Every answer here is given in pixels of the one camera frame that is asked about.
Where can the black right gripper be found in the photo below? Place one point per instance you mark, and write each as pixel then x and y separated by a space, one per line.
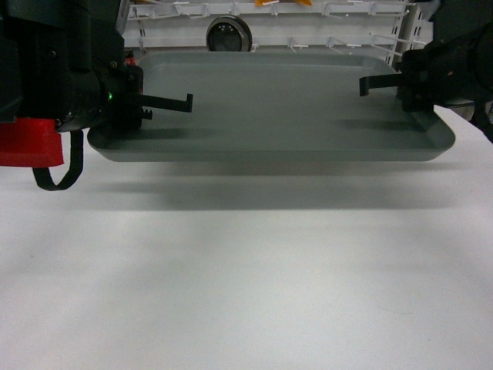
pixel 444 73

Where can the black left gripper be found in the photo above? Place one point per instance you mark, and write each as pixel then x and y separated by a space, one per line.
pixel 123 109

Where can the grey silver tray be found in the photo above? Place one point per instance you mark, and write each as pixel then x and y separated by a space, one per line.
pixel 264 106

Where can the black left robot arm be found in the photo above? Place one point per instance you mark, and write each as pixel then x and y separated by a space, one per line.
pixel 65 61

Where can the white checkout table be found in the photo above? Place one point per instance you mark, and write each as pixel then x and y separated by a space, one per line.
pixel 249 266

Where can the white peg hook rack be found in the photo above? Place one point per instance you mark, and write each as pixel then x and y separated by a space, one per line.
pixel 382 29

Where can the black round barcode scanner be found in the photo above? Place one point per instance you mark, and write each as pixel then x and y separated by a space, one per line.
pixel 229 33

